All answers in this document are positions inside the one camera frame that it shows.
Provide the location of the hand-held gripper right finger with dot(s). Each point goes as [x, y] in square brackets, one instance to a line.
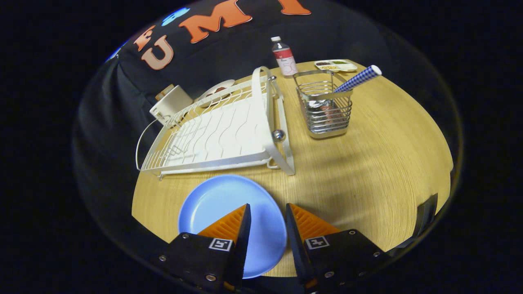
[296, 245]

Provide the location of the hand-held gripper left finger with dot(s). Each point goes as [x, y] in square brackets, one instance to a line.
[241, 245]

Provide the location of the blue plate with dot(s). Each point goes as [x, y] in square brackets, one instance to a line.
[212, 200]

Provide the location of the small round white dish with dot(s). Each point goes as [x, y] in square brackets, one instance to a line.
[222, 85]

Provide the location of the white toaster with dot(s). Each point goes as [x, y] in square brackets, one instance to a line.
[173, 106]

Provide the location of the red food piece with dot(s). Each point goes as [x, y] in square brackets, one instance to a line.
[213, 91]

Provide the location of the toast slice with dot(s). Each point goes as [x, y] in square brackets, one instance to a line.
[163, 92]

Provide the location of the black backdrop cloth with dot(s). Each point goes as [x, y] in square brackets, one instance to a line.
[114, 122]

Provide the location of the clear bottle red label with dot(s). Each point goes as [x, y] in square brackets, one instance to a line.
[286, 59]

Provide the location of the white divided condiment tray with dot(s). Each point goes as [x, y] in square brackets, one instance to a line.
[347, 65]

